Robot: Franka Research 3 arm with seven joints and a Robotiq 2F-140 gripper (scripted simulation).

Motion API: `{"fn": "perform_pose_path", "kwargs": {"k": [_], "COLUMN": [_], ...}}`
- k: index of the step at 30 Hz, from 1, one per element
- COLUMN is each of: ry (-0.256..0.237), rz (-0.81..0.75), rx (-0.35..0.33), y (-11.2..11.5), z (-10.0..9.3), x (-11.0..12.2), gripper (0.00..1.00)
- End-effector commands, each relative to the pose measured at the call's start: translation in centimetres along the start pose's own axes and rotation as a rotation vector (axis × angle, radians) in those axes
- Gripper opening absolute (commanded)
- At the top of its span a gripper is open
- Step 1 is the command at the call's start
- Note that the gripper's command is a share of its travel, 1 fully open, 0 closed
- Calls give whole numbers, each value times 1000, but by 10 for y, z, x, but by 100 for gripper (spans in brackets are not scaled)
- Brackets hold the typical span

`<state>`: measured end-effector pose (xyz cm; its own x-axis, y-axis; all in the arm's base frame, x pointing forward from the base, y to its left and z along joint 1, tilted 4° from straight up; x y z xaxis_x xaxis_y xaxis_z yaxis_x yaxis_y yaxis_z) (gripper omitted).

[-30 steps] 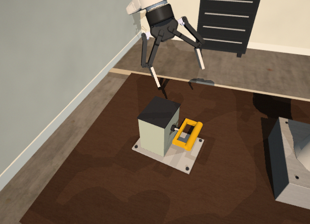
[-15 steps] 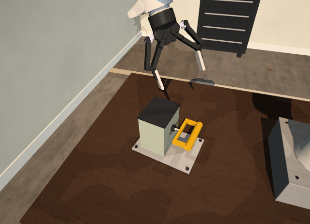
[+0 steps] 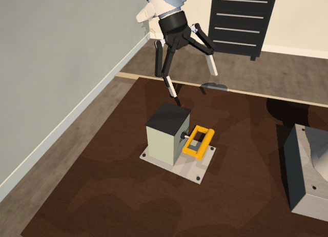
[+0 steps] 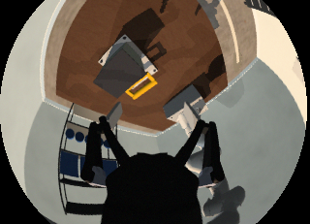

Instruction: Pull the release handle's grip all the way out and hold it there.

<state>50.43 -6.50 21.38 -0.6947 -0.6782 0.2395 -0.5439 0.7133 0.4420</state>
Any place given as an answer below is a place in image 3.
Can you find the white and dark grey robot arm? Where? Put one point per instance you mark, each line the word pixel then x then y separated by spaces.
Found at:
pixel 163 8

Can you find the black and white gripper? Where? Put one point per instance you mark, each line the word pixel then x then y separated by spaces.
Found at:
pixel 177 34

